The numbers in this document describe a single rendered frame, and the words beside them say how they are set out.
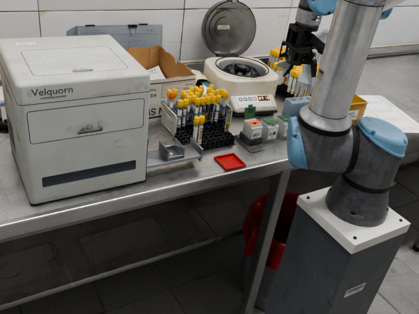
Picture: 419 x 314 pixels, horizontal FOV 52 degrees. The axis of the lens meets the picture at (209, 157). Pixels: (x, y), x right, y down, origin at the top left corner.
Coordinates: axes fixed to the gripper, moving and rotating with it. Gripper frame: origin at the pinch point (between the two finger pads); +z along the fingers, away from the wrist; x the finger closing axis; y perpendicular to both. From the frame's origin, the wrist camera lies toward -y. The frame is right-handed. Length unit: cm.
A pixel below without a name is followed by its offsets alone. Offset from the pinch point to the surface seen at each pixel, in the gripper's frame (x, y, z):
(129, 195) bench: 23, 62, 15
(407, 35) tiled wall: -62, -118, 5
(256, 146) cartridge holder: 11.4, 19.1, 13.8
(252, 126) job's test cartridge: 9.2, 20.6, 7.9
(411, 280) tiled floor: 19, -86, 103
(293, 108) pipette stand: 2.0, 0.7, 7.3
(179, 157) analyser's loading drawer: 15.8, 46.0, 10.9
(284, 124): 7.1, 7.2, 9.9
